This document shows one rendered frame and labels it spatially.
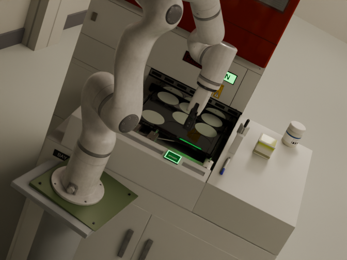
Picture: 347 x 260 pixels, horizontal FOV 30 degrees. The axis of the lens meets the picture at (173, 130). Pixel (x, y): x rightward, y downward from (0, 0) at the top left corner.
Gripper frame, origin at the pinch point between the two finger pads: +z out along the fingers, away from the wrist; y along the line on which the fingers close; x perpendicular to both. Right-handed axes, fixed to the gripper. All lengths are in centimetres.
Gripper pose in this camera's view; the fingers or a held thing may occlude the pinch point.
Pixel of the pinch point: (188, 124)
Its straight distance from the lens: 228.8
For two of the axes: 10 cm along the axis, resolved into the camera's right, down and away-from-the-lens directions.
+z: -4.0, 8.6, 3.1
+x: 8.9, 4.5, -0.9
